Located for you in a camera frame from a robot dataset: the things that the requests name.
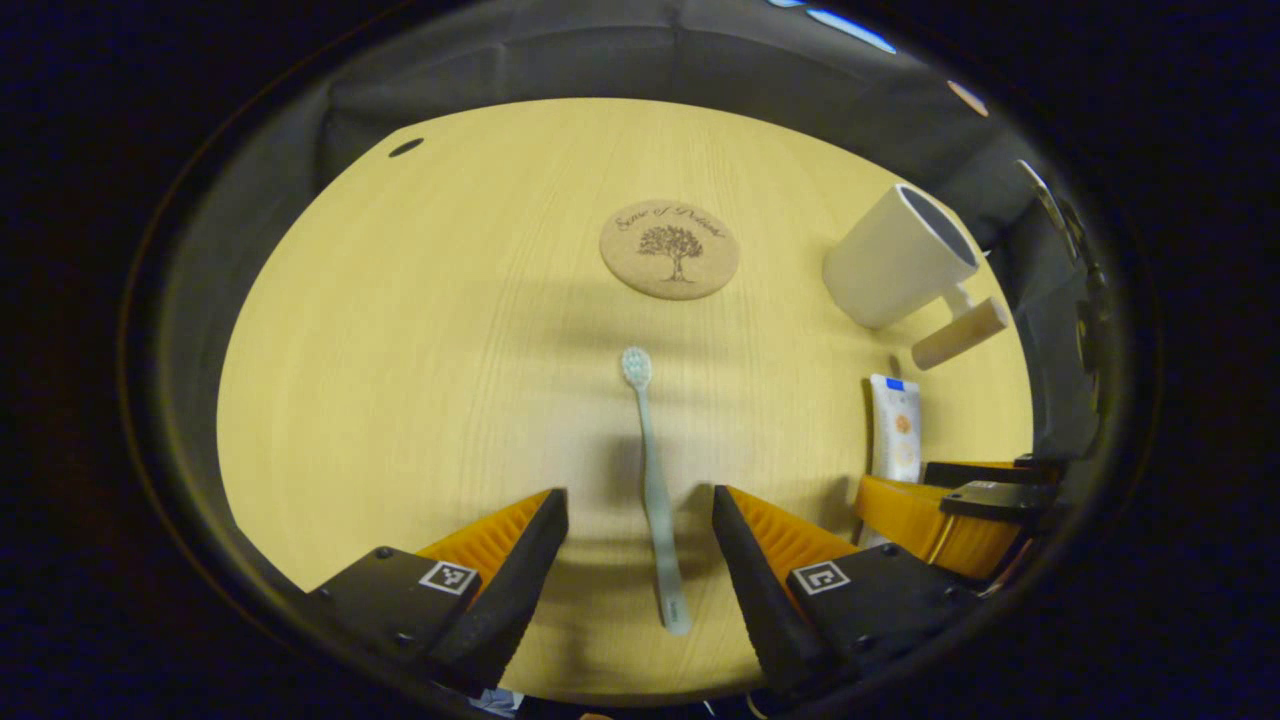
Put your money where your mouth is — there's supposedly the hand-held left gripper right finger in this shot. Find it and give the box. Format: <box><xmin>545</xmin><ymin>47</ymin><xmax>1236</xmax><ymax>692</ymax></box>
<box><xmin>712</xmin><ymin>486</ymin><xmax>986</xmax><ymax>701</ymax></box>

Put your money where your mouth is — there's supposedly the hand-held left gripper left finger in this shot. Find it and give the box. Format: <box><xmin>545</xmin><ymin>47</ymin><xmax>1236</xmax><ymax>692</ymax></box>
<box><xmin>305</xmin><ymin>488</ymin><xmax>569</xmax><ymax>698</ymax></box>

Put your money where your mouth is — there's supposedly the white toothpaste tube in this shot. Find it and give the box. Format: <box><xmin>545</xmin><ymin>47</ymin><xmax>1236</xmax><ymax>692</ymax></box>
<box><xmin>866</xmin><ymin>374</ymin><xmax>923</xmax><ymax>485</ymax></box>

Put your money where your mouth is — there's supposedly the pale green toothbrush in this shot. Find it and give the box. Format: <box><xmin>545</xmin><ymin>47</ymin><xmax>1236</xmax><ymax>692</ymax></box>
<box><xmin>621</xmin><ymin>346</ymin><xmax>693</xmax><ymax>636</ymax></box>

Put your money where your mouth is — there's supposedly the white cup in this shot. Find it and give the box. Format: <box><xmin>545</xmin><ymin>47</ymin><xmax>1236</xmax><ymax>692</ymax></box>
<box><xmin>822</xmin><ymin>183</ymin><xmax>1013</xmax><ymax>372</ymax></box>

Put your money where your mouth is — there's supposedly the round cork coaster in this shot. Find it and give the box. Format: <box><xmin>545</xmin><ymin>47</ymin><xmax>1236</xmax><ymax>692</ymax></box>
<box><xmin>599</xmin><ymin>199</ymin><xmax>741</xmax><ymax>301</ymax></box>

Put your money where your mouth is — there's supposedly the light wooden desktop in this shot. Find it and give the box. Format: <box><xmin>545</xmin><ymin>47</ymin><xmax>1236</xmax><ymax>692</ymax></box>
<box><xmin>217</xmin><ymin>97</ymin><xmax>1034</xmax><ymax>706</ymax></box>

